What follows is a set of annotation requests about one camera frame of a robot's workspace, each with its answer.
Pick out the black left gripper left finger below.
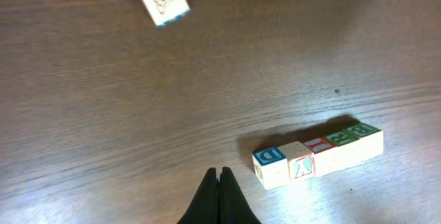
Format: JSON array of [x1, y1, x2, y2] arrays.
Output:
[[178, 167, 218, 224]]

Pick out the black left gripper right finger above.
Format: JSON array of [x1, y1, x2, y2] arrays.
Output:
[[219, 167, 260, 224]]

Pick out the wooden block red bottom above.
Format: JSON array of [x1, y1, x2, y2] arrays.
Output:
[[252, 147, 289, 190]]

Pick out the wooden block red letter Y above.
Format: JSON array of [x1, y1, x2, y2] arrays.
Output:
[[278, 141, 315, 181]]

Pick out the wooden block red side engraved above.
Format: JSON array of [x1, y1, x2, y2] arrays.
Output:
[[303, 136, 336, 177]]

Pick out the wooden block green letter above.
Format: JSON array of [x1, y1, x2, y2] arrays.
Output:
[[325, 130, 361, 172]]

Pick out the wooden block yellow side engraved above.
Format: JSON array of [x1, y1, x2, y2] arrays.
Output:
[[344, 123, 384, 162]]

